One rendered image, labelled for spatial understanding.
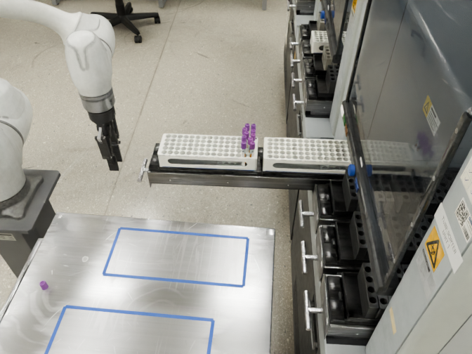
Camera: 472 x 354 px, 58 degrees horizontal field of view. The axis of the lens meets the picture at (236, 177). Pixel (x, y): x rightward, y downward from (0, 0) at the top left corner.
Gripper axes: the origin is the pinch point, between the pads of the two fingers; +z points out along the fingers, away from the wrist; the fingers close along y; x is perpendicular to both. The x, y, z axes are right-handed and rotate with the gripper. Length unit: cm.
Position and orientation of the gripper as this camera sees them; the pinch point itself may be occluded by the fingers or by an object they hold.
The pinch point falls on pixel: (114, 157)
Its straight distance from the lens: 140.0
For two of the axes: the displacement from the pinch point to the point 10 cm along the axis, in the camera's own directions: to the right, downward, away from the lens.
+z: -0.1, 7.0, 7.1
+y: 0.6, -7.1, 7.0
